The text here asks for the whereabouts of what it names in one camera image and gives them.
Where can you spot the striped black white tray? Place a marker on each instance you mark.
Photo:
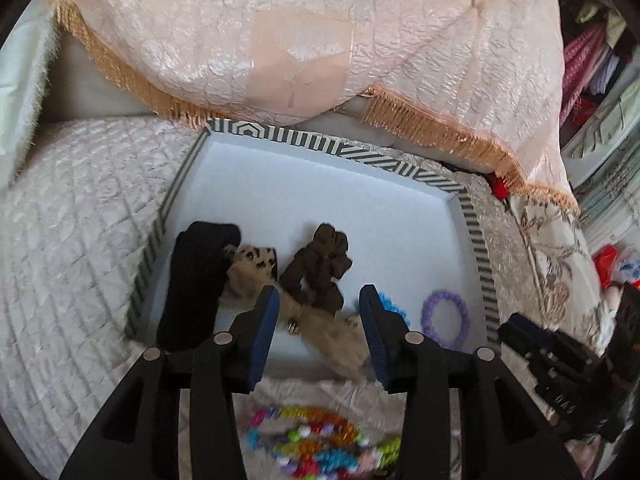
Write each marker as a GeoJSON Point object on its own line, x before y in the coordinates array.
{"type": "Point", "coordinates": [410, 231]}

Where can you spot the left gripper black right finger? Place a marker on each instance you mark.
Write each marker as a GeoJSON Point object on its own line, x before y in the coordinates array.
{"type": "Point", "coordinates": [504, 435]}

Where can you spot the pink polka dot garment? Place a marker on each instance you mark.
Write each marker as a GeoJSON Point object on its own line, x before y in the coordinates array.
{"type": "Point", "coordinates": [580, 56]}

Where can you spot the white round satin cushion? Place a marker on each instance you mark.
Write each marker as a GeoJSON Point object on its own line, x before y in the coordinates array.
{"type": "Point", "coordinates": [25, 59]}

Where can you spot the small red object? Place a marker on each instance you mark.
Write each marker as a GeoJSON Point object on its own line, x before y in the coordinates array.
{"type": "Point", "coordinates": [498, 187]}

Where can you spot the peach fringed bedspread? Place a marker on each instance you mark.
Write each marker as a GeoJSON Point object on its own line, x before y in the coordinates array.
{"type": "Point", "coordinates": [478, 79]}

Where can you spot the cream quilted bed cover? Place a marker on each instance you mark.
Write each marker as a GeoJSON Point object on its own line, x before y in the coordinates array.
{"type": "Point", "coordinates": [73, 230]}

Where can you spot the floral cream bed sheet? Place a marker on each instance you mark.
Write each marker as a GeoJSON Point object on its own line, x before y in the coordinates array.
{"type": "Point", "coordinates": [541, 264]}

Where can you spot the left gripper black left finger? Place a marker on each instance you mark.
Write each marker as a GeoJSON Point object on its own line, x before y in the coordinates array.
{"type": "Point", "coordinates": [135, 433]}

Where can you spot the dark brown scrunchie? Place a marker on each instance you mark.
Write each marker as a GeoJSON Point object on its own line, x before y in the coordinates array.
{"type": "Point", "coordinates": [311, 277]}

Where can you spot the black scrunchie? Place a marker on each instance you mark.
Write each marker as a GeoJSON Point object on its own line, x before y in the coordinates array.
{"type": "Point", "coordinates": [198, 274]}

